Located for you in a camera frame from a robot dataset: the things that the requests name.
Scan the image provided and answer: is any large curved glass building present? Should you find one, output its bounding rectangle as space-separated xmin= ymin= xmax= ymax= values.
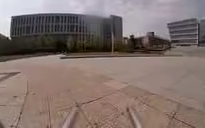
xmin=9 ymin=13 xmax=124 ymax=51

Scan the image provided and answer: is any pale paved plaza ground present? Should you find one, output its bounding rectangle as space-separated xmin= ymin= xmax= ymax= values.
xmin=0 ymin=46 xmax=205 ymax=128

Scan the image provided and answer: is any row of trees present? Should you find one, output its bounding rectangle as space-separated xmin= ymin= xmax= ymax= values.
xmin=0 ymin=32 xmax=131 ymax=58

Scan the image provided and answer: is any robot's own part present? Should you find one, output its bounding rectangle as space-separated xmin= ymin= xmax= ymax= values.
xmin=61 ymin=106 xmax=80 ymax=128
xmin=127 ymin=107 xmax=144 ymax=128

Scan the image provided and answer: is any white layered office building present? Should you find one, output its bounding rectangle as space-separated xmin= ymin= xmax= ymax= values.
xmin=166 ymin=17 xmax=205 ymax=48

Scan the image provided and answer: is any low dark building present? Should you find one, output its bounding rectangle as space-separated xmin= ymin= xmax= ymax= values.
xmin=128 ymin=31 xmax=172 ymax=52

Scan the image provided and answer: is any pale pole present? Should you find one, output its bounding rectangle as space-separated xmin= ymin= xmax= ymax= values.
xmin=110 ymin=30 xmax=115 ymax=54

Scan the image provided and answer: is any low dark kerb wall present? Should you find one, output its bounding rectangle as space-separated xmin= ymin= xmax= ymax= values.
xmin=59 ymin=53 xmax=184 ymax=60

